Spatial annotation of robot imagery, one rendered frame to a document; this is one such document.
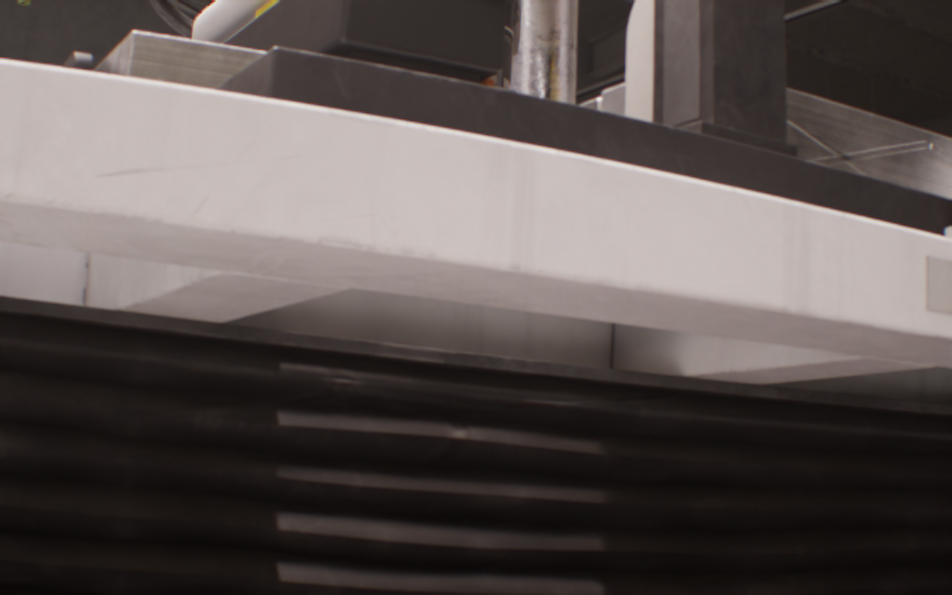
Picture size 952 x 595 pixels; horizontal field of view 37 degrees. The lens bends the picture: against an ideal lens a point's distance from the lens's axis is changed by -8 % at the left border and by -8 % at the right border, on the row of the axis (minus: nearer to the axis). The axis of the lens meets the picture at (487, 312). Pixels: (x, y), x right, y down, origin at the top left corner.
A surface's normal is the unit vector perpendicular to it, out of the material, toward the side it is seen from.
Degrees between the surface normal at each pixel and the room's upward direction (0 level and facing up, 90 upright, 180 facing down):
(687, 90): 90
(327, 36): 90
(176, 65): 90
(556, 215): 90
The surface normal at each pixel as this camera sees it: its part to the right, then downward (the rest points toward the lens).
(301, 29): -0.87, -0.11
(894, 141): 0.49, -0.09
